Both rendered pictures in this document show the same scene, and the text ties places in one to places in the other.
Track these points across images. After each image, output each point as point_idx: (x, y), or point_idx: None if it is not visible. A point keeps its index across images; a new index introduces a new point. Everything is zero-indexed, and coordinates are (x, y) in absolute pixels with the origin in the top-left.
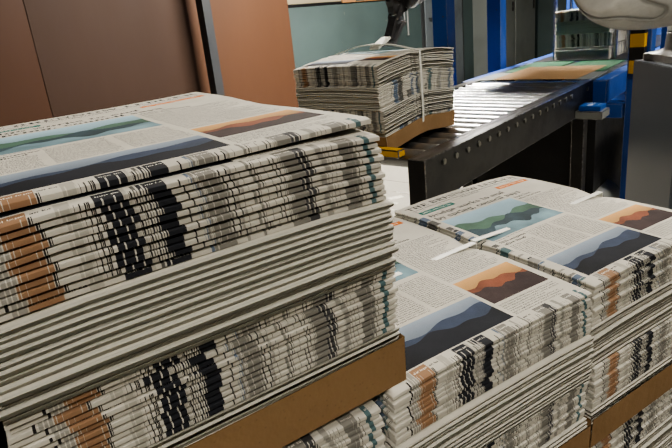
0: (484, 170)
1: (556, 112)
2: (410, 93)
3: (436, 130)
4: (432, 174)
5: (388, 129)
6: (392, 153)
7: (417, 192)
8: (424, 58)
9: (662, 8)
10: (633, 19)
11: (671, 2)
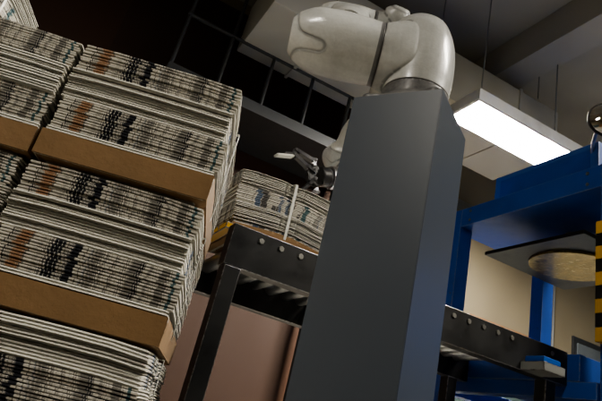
0: None
1: (476, 333)
2: (276, 209)
3: None
4: (241, 240)
5: (237, 217)
6: (224, 224)
7: (224, 251)
8: (304, 197)
9: (321, 41)
10: (305, 50)
11: (324, 37)
